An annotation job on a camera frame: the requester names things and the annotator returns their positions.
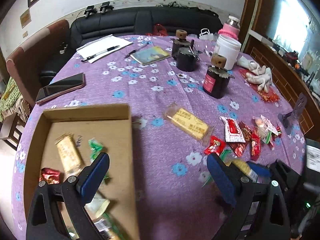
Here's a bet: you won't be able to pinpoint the black pot with leaf lid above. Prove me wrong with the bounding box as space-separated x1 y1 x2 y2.
176 47 200 72

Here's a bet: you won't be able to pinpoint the green patterned cloth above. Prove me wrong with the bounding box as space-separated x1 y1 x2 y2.
0 77 21 122

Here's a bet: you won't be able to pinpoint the small red candy packet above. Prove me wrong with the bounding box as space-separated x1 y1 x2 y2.
204 135 226 156

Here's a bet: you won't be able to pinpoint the grey phone stand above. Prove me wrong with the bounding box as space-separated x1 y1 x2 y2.
278 93 307 135

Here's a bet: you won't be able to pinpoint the white work gloves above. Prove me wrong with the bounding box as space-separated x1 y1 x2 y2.
236 56 272 93

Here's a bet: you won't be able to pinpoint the pink sleeved water bottle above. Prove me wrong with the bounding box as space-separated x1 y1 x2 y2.
218 15 240 40

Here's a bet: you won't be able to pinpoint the black jar with cork, rear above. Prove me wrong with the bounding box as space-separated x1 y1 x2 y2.
171 29 193 60

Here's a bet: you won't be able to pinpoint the shallow cardboard box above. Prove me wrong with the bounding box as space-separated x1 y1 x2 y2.
24 103 140 239

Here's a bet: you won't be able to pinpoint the green round cracker packet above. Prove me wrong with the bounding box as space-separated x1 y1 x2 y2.
198 149 258 191

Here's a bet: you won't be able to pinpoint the red envelope under gloves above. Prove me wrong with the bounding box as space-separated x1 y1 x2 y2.
239 69 281 103

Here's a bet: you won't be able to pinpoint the green candy wrapper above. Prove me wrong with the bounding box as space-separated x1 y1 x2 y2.
88 138 111 181

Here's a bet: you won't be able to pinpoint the small yellow-blue booklet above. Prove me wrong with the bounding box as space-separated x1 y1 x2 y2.
130 46 171 65

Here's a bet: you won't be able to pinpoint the brown armchair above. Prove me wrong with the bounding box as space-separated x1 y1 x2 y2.
6 20 69 107

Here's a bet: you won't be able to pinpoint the black jar with red label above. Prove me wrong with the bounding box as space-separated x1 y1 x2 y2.
203 54 234 99

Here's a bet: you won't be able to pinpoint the dark red foil snack packet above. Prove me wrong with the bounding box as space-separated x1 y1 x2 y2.
39 167 61 184

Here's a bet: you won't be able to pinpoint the black leather sofa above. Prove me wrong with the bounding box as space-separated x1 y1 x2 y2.
39 7 222 86

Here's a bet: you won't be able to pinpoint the white plastic canister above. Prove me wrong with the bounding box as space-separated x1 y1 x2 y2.
213 34 242 70

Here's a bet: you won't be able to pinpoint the pink white candy packet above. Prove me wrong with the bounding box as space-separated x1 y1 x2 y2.
252 115 282 151

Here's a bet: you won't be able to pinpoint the black pen on notepad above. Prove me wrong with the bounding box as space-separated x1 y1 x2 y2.
81 46 120 62

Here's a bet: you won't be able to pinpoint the white paper notepad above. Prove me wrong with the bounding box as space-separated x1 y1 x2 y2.
76 35 133 63

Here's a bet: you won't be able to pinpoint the wooden stool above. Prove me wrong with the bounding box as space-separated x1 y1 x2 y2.
1 114 25 151

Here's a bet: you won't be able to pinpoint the black smartphone pink case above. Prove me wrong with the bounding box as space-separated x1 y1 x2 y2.
35 73 86 105

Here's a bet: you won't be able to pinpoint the white red candy packet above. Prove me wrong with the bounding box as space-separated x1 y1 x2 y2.
220 116 245 143

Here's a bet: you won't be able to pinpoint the purple floral tablecloth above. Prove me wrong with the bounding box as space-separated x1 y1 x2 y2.
11 48 292 239

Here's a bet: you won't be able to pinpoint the wooden cabinet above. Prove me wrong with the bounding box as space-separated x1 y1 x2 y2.
239 0 319 141

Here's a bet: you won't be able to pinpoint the yellow cheese biscuit packet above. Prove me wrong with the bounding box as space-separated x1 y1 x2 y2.
163 103 214 145

